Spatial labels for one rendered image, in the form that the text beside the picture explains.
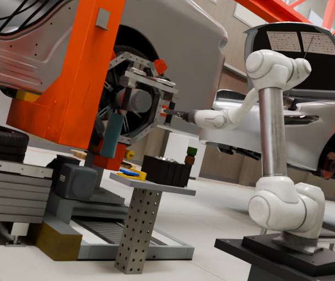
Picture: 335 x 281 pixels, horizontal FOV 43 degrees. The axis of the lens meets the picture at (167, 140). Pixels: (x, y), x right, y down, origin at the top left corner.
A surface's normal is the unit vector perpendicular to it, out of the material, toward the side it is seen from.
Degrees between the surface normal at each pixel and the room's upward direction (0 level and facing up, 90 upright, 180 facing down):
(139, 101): 90
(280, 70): 78
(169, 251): 90
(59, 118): 90
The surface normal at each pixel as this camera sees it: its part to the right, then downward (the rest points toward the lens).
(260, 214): -0.78, -0.03
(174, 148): -0.63, -0.16
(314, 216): 0.56, 0.11
